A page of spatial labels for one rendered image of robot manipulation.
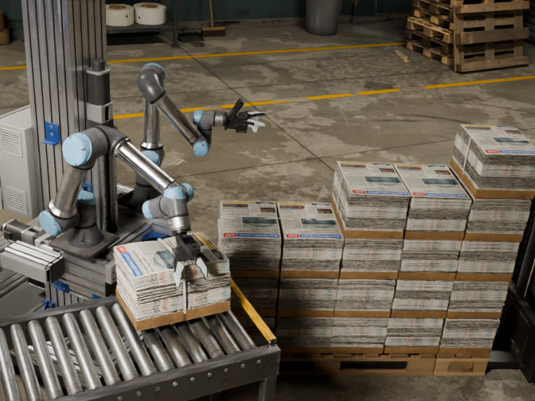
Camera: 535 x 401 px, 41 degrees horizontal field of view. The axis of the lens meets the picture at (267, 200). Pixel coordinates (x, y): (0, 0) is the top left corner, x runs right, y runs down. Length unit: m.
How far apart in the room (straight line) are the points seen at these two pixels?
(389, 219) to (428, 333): 0.73
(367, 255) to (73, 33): 1.66
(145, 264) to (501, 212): 1.72
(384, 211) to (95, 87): 1.42
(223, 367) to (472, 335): 1.68
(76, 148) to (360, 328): 1.72
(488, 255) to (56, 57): 2.20
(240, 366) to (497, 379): 1.84
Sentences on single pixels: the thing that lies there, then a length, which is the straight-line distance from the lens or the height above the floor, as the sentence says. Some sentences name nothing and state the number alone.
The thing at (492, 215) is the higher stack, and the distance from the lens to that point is 3.54.
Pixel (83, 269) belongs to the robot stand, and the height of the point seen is 0.71.
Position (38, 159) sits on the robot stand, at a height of 1.07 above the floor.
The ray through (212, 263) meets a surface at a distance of 2.70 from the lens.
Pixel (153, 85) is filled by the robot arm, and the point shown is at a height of 1.42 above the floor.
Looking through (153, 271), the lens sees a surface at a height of 1.06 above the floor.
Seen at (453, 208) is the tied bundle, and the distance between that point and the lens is 3.46.
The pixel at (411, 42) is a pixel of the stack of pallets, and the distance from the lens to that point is 10.04.
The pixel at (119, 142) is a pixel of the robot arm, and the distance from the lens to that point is 2.89.
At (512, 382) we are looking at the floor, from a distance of 4.14.
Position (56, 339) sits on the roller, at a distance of 2.78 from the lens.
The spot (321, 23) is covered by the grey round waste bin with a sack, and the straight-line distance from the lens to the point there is 10.27.
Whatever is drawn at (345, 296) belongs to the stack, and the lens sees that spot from 3.57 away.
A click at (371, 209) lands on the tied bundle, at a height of 0.99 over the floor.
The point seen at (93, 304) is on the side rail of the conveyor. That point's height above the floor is 0.80.
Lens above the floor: 2.51
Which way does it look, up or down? 27 degrees down
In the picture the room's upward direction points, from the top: 5 degrees clockwise
